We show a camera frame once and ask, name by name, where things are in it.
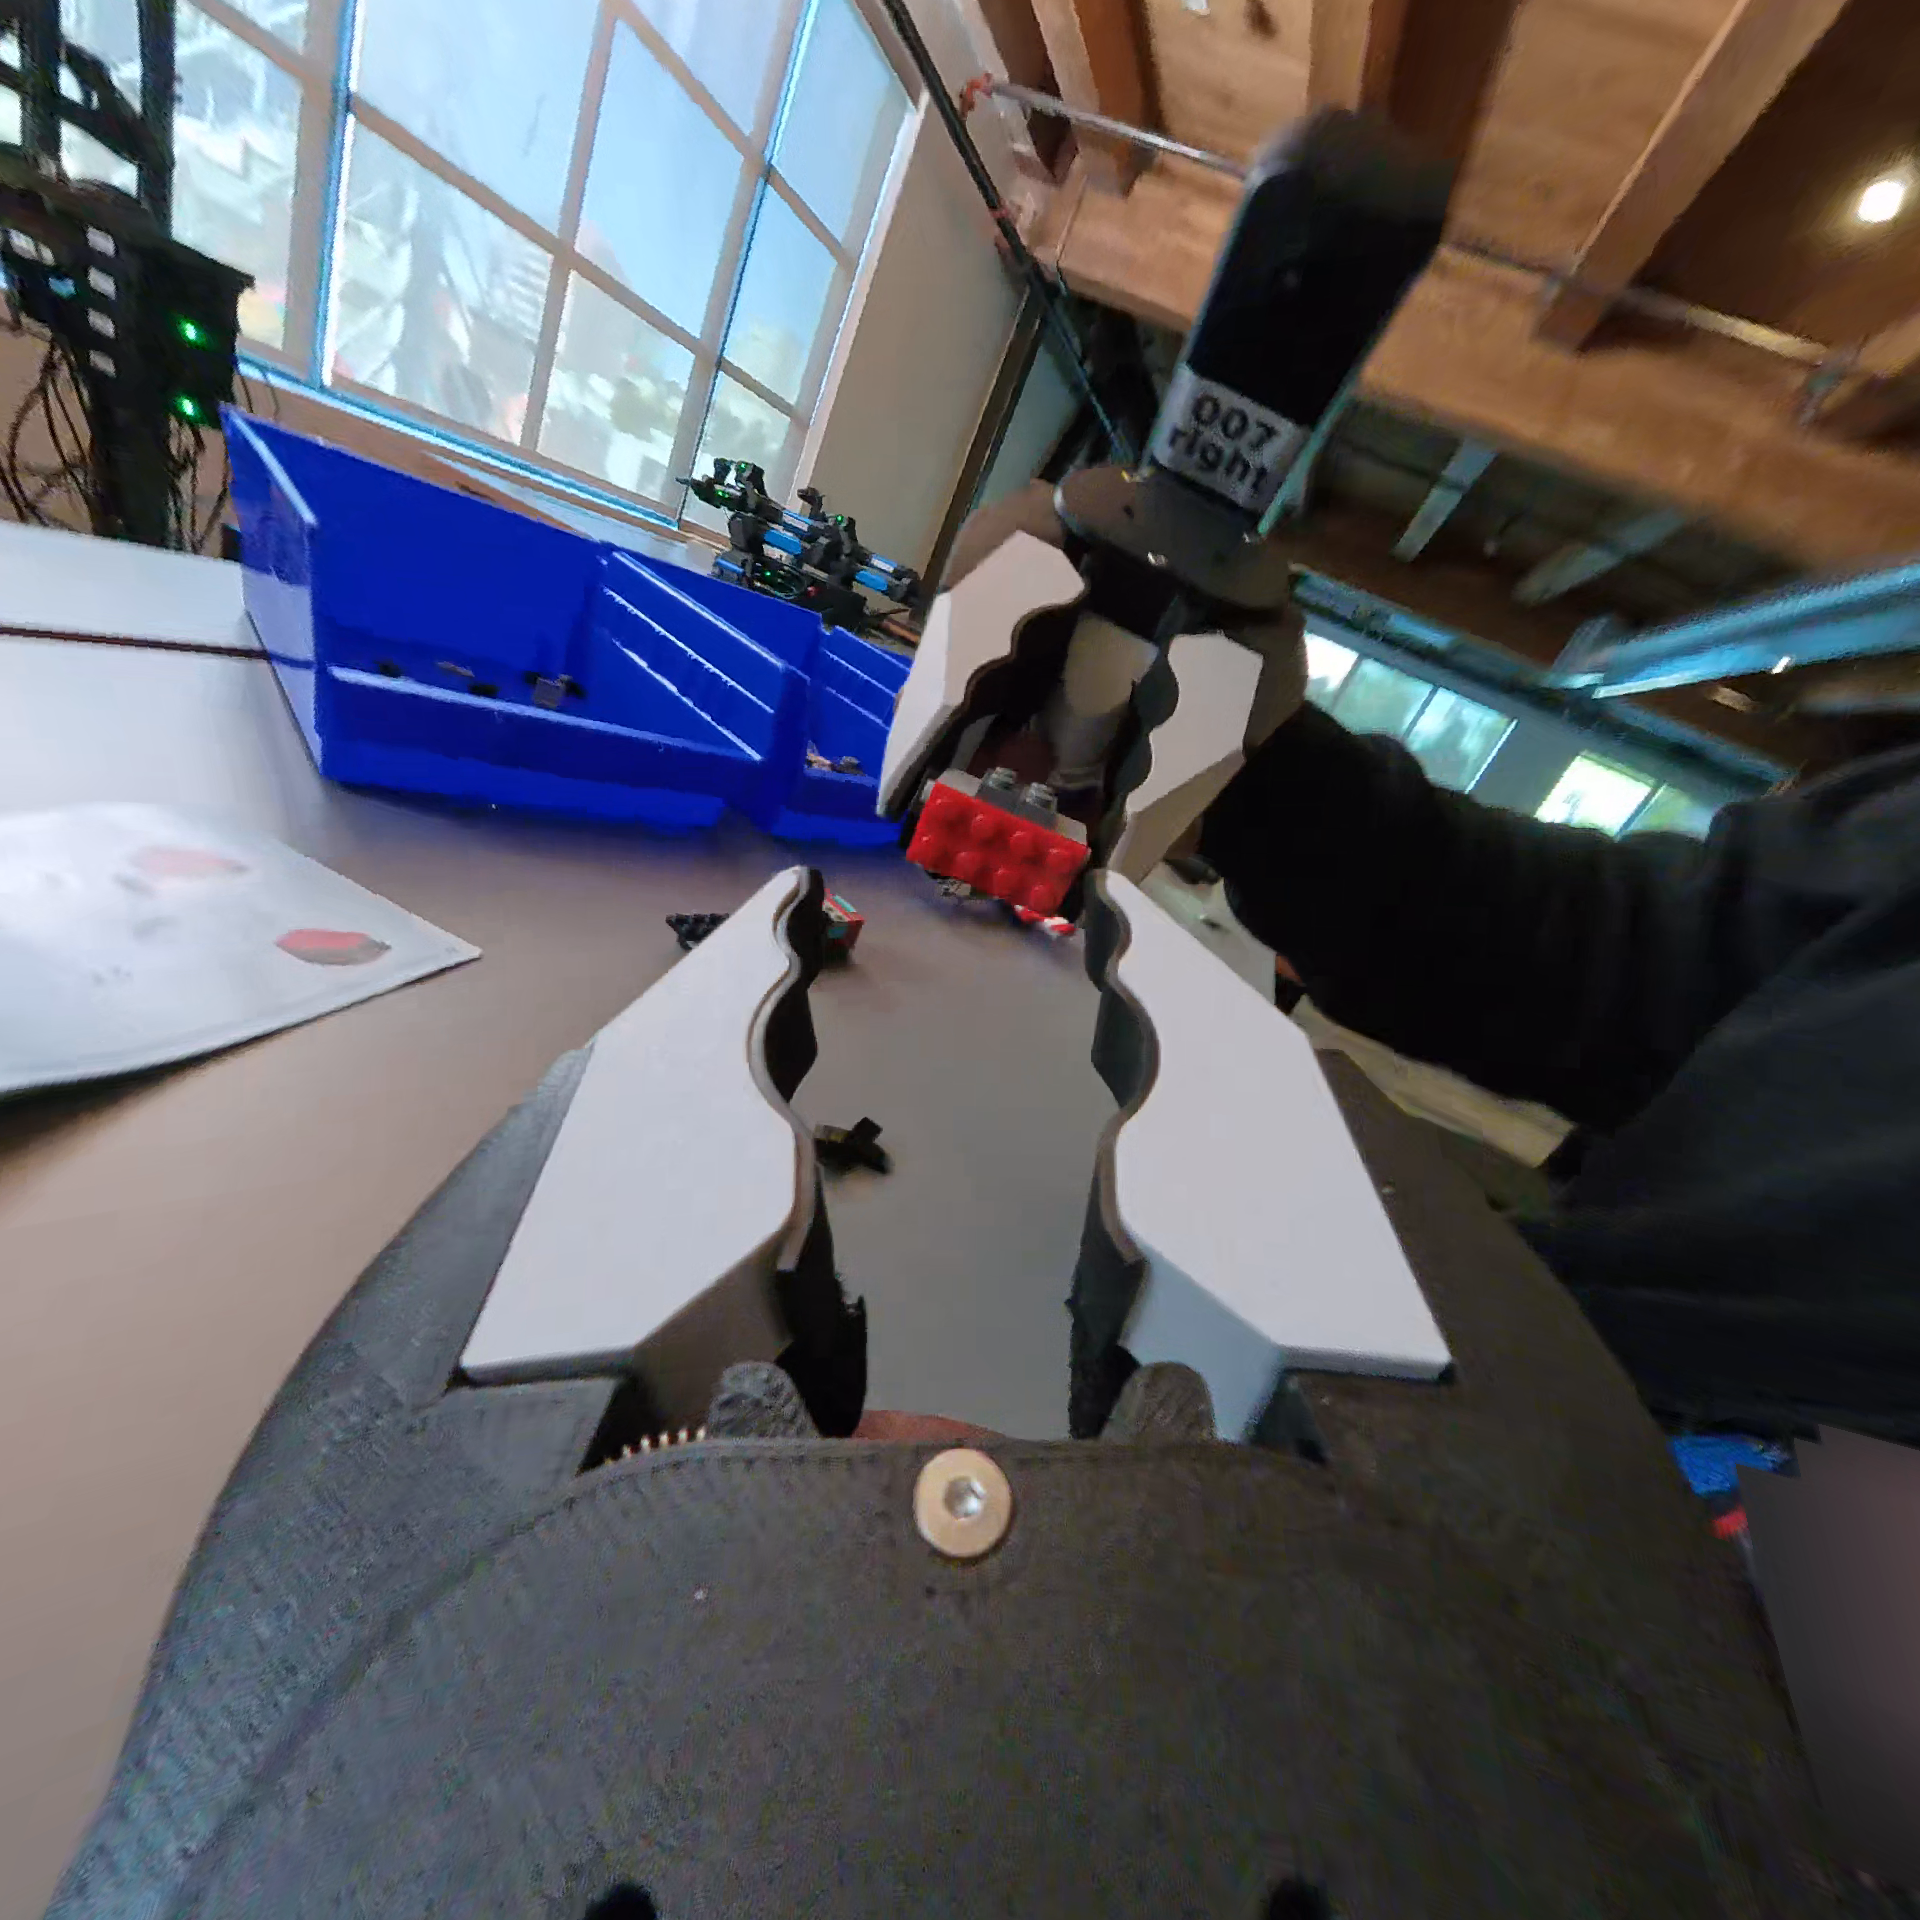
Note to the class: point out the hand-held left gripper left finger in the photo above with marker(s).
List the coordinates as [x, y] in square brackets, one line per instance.
[644, 1200]

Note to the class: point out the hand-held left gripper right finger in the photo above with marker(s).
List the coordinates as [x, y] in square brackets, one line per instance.
[1276, 1200]

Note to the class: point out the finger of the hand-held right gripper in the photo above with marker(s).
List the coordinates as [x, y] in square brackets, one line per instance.
[1213, 704]
[961, 646]

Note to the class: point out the red black toy brick build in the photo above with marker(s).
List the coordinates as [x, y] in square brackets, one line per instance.
[991, 848]

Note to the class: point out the blue plastic bin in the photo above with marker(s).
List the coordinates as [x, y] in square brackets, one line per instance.
[690, 661]
[450, 750]

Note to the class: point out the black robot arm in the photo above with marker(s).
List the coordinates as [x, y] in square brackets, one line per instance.
[825, 563]
[743, 488]

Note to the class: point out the grey desk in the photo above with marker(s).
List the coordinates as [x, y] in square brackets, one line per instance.
[299, 1200]

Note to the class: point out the white adjacent desk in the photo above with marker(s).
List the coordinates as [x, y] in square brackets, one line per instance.
[90, 578]

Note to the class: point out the small black toy piece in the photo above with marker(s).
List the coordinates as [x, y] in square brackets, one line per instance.
[858, 1147]

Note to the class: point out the instruction booklet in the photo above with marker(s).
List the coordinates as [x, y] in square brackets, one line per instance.
[180, 944]

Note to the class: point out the ceiling spotlight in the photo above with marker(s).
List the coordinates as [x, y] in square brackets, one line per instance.
[1882, 198]

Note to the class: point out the large window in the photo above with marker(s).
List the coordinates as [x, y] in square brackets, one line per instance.
[495, 224]

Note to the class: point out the black hub green lights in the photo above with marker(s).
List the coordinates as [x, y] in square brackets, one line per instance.
[148, 301]

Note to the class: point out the black metal stand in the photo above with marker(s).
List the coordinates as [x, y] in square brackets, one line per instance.
[148, 105]

